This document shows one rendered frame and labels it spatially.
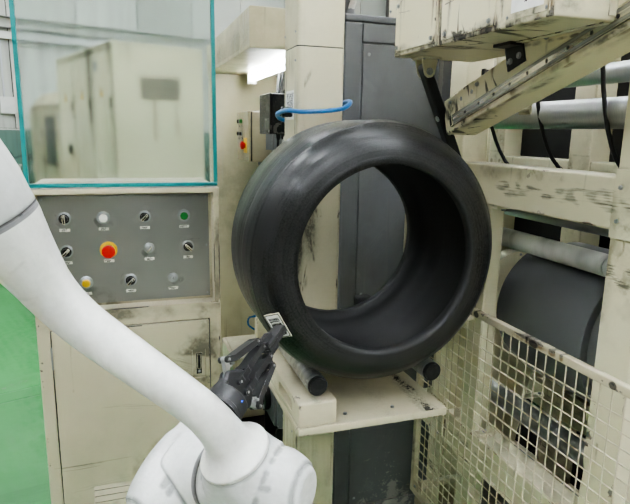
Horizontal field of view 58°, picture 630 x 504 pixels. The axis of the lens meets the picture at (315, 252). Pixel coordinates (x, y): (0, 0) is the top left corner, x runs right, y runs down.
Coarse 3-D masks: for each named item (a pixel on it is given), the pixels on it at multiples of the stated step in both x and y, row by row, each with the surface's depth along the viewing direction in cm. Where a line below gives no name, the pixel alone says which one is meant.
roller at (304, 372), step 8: (288, 360) 138; (296, 360) 134; (296, 368) 132; (304, 368) 129; (312, 368) 128; (304, 376) 127; (312, 376) 124; (320, 376) 124; (304, 384) 126; (312, 384) 123; (320, 384) 124; (312, 392) 124; (320, 392) 124
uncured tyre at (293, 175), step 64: (320, 128) 124; (384, 128) 117; (256, 192) 120; (320, 192) 112; (448, 192) 123; (256, 256) 114; (448, 256) 147; (320, 320) 148; (384, 320) 152; (448, 320) 128
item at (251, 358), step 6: (258, 348) 109; (264, 348) 110; (252, 354) 108; (258, 354) 109; (246, 360) 108; (252, 360) 107; (240, 366) 107; (246, 366) 105; (252, 366) 107; (246, 372) 104; (240, 378) 103; (240, 384) 102
